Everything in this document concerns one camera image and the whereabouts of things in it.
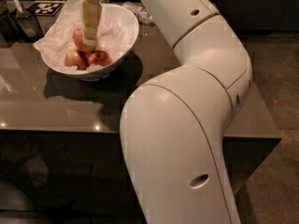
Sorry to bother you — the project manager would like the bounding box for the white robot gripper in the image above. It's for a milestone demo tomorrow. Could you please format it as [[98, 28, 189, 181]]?
[[81, 0, 102, 46]]

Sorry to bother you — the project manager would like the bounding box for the yellow-red apple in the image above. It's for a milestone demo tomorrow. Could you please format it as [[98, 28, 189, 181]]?
[[72, 28, 97, 52]]

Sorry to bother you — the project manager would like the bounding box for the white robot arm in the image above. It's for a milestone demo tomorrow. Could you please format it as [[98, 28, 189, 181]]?
[[120, 0, 252, 224]]

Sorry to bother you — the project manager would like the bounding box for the white ceramic bowl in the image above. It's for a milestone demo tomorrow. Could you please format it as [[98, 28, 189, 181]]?
[[40, 3, 140, 82]]

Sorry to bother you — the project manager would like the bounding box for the right red apple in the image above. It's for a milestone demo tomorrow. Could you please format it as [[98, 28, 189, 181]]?
[[88, 50, 113, 67]]

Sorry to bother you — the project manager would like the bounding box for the black and white marker card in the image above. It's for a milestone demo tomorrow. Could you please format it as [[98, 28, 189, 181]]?
[[28, 0, 64, 16]]

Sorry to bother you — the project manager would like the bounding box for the clear plastic water bottle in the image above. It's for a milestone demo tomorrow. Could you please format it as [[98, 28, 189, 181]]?
[[123, 2, 154, 25]]

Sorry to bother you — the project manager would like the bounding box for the white crumpled paper liner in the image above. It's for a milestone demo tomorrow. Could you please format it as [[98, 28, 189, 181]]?
[[33, 0, 135, 73]]

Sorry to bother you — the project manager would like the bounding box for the dark scoop with white handle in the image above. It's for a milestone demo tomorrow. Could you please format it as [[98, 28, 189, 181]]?
[[12, 0, 43, 42]]

